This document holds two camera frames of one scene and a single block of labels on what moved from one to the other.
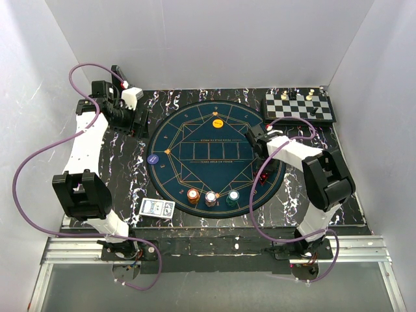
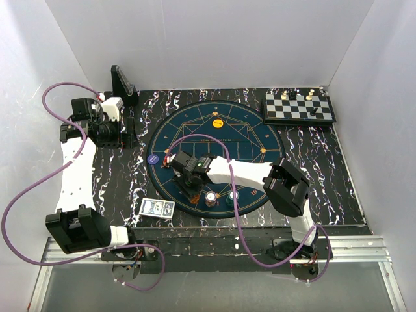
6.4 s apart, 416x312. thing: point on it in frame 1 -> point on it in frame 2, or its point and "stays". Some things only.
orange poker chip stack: (193, 195) stays
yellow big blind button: (218, 123) stays
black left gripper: (134, 127) -> (117, 141)
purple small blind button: (152, 159) stays
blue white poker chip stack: (210, 199) stays
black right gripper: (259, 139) -> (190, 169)
